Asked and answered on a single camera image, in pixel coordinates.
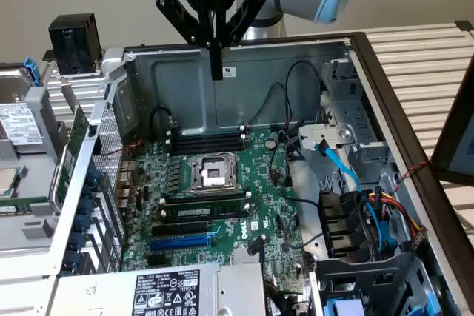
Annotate green graphics card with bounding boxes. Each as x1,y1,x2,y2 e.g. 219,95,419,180
47,83,92,215

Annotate open PC case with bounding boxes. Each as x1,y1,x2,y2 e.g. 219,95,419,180
0,30,474,316

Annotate black CPU cooler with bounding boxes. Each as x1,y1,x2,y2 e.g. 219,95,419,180
47,12,104,77

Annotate metal disk bay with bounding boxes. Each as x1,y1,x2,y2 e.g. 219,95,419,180
298,58,395,172

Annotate metal CPU socket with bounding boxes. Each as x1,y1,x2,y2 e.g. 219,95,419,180
184,151,241,197

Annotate green Dell motherboard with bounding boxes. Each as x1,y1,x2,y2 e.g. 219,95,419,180
118,127,319,295

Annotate blue slot retention clip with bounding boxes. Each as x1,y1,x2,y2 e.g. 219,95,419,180
62,251,82,272
72,232,90,252
87,167,103,186
76,215,93,234
81,193,98,215

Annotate hard disk with blue carrier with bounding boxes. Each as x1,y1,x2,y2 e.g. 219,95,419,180
0,55,47,147

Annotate metal Ethernet port block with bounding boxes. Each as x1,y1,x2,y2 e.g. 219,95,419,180
117,184,137,199

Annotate green RAM stick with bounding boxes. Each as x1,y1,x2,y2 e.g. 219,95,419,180
173,204,247,221
0,203,33,216

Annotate long black expansion slot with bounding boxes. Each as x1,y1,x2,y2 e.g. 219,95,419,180
150,221,209,238

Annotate CPU chip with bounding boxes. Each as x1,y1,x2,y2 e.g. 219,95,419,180
0,167,20,198

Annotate dark leaning side panel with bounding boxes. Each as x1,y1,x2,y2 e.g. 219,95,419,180
431,56,474,186

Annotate blue expansion slot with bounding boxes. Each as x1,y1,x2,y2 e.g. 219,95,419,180
149,233,213,253

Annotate black fan shroud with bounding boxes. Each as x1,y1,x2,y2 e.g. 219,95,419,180
318,189,377,260

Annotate silver chipset heatsink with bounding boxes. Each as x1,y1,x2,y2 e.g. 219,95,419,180
231,247,262,266

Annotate grey parts rack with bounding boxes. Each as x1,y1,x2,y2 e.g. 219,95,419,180
0,64,75,258

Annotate grey drive cage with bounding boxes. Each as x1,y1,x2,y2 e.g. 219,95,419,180
313,251,467,316

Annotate grey power supply unit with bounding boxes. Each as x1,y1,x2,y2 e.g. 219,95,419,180
50,262,266,316

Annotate blue drive carrier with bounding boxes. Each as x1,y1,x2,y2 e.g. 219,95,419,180
322,296,367,316

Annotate thin black wire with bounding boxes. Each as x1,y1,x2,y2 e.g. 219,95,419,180
284,60,323,135
273,188,323,208
244,81,293,128

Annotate thick black wire loop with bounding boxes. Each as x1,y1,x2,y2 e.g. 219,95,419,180
150,107,177,128

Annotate blue SATA wire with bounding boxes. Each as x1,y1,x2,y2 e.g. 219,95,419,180
313,138,395,256

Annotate coloured disk power wires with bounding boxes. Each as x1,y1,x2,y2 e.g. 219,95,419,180
370,188,427,238

